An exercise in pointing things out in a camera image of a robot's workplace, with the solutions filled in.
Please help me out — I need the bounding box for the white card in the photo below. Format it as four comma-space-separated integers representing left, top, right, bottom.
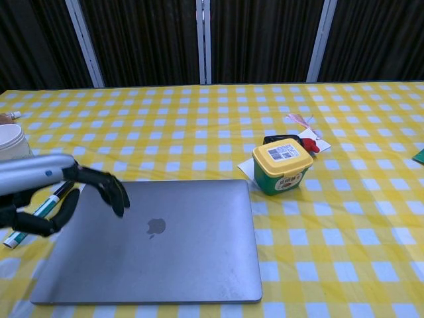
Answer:
296, 128, 331, 154

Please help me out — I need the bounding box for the green tub yellow lid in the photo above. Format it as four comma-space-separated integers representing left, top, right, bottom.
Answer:
252, 138, 314, 196

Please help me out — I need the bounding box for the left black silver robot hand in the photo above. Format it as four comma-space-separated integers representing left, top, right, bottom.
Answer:
0, 154, 131, 238

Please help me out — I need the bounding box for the dark curtain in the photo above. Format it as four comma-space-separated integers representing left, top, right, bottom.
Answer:
0, 0, 424, 95

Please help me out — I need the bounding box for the white paper sheet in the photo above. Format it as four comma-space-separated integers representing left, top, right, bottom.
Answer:
237, 158, 258, 180

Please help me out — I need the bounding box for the white frame post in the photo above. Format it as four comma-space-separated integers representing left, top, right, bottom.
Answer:
306, 0, 339, 83
64, 0, 106, 89
195, 0, 213, 85

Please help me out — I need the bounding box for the yellow white checked tablecloth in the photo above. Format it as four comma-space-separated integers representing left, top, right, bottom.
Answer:
0, 81, 424, 318

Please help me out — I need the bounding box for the grey laptop computer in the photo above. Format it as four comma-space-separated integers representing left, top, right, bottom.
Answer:
30, 180, 263, 305

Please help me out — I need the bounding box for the black flat object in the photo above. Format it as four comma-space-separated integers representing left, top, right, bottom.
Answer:
264, 134, 304, 146

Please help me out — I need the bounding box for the green white marker pen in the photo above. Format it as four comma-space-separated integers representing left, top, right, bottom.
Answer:
3, 180, 76, 249

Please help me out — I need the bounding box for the red clip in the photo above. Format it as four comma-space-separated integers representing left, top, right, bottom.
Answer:
303, 138, 321, 155

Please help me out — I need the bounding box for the white paper cup green print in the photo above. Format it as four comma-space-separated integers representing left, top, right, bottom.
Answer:
0, 124, 34, 163

